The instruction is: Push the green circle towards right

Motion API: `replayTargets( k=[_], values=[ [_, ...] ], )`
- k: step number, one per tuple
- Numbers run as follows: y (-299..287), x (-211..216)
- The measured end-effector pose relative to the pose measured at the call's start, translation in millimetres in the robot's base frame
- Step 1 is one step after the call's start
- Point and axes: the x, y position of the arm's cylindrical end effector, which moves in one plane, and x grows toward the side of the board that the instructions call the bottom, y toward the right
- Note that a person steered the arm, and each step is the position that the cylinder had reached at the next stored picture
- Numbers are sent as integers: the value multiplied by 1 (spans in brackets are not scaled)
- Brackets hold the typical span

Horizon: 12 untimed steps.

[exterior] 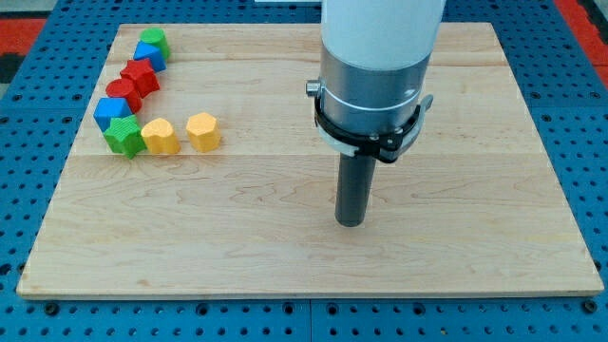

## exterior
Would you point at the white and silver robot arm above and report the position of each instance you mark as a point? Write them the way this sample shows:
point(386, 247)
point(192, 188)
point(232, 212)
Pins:
point(374, 57)

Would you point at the green star block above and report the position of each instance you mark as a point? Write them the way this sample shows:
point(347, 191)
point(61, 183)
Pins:
point(124, 136)

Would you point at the yellow heart block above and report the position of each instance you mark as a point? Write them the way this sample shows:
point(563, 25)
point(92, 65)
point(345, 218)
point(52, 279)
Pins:
point(160, 137)

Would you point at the blue perforated metal base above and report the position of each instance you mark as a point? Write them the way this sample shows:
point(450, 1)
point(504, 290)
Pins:
point(45, 103)

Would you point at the blue triangle block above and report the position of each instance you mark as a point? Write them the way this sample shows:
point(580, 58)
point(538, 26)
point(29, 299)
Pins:
point(152, 53)

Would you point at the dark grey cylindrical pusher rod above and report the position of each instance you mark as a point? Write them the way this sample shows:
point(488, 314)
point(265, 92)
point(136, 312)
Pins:
point(355, 176)

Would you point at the blue cube block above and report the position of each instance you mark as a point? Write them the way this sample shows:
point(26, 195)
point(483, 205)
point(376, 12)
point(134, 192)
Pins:
point(108, 109)

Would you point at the red star block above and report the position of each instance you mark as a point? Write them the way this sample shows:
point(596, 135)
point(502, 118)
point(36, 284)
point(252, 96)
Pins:
point(142, 74)

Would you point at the light wooden board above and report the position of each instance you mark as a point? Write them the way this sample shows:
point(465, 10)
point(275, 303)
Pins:
point(473, 209)

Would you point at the yellow hexagon block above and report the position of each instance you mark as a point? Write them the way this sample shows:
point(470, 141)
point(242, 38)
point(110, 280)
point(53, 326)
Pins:
point(203, 132)

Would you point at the green cylinder block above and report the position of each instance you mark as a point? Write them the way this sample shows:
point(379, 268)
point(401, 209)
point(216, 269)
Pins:
point(156, 37)

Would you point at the red cylinder block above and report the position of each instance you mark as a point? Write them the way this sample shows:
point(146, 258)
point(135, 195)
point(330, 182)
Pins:
point(125, 88)

